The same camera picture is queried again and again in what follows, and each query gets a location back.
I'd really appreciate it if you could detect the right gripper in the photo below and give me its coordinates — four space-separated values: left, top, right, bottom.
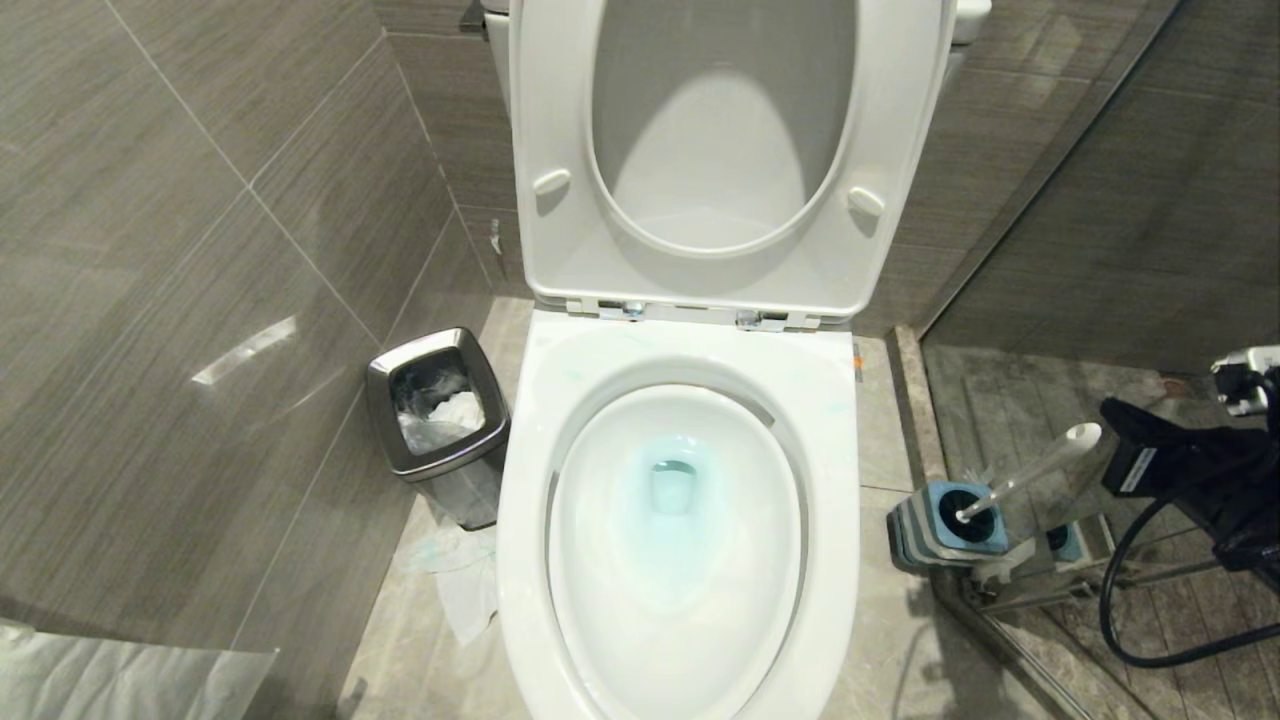
1100 398 1237 513

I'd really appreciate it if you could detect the white toilet brush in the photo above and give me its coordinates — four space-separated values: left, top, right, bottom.
954 422 1104 524

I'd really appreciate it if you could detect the blue grey brush holder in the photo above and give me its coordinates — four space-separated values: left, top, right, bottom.
886 481 1012 574

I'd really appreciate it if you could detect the white toilet bowl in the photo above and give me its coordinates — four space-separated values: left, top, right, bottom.
496 308 862 720

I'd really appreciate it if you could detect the white toilet lid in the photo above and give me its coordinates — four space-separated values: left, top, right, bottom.
590 0 859 252

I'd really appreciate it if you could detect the white toilet seat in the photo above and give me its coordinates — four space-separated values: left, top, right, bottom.
508 0 959 325

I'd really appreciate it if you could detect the glass shower partition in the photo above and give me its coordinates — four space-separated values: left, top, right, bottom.
918 0 1280 720

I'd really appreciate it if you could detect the steel trash bin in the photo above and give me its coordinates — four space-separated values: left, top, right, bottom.
365 327 512 532

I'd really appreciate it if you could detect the white tissue paper sheet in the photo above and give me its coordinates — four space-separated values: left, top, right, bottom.
394 522 501 647

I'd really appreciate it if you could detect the clear bin liner with tissue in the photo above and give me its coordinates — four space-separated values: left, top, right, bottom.
391 362 487 457

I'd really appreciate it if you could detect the large white paper sheet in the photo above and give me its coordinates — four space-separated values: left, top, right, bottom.
0 619 280 720

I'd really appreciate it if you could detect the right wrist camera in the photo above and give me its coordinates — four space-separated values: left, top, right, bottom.
1211 346 1280 418

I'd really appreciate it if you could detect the black cable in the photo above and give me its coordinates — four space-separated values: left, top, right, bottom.
1098 455 1280 670

